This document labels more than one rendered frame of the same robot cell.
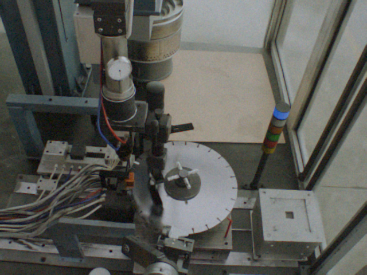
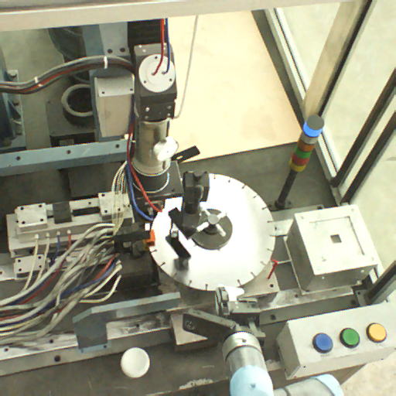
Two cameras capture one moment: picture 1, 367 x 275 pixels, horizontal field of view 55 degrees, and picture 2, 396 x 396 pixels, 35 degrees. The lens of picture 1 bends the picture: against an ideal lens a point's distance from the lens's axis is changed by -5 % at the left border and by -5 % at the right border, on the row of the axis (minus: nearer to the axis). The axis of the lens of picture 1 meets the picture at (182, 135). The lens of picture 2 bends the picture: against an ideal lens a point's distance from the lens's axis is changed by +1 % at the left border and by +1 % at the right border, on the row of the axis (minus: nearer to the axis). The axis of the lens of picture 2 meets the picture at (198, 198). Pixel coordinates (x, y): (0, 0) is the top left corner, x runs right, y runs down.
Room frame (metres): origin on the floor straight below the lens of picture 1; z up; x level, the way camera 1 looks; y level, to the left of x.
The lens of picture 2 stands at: (-0.06, 0.29, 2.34)
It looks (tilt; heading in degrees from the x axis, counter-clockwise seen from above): 59 degrees down; 340
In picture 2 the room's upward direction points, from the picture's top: 11 degrees clockwise
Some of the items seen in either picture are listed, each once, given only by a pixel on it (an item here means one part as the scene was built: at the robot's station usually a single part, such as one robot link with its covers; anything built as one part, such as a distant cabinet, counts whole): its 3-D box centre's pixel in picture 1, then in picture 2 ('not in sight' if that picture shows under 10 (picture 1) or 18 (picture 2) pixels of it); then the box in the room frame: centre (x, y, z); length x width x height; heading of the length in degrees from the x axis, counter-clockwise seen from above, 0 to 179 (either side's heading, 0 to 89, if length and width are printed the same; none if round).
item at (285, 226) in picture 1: (282, 226); (328, 250); (0.57, -0.35, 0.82); 0.18 x 0.18 x 0.15; 2
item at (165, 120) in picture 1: (157, 140); (192, 197); (0.59, 0.06, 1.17); 0.06 x 0.05 x 0.20; 83
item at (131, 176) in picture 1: (117, 179); (134, 241); (0.61, 0.18, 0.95); 0.10 x 0.03 x 0.07; 92
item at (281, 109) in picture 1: (281, 110); (313, 125); (0.77, -0.28, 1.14); 0.05 x 0.04 x 0.03; 2
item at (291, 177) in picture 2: (260, 168); (287, 186); (0.77, -0.28, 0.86); 0.02 x 0.02 x 0.22
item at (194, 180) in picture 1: (182, 181); (211, 227); (0.62, -0.01, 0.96); 0.11 x 0.11 x 0.03
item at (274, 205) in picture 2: (254, 184); (280, 203); (0.77, -0.28, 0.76); 0.09 x 0.03 x 0.03; 92
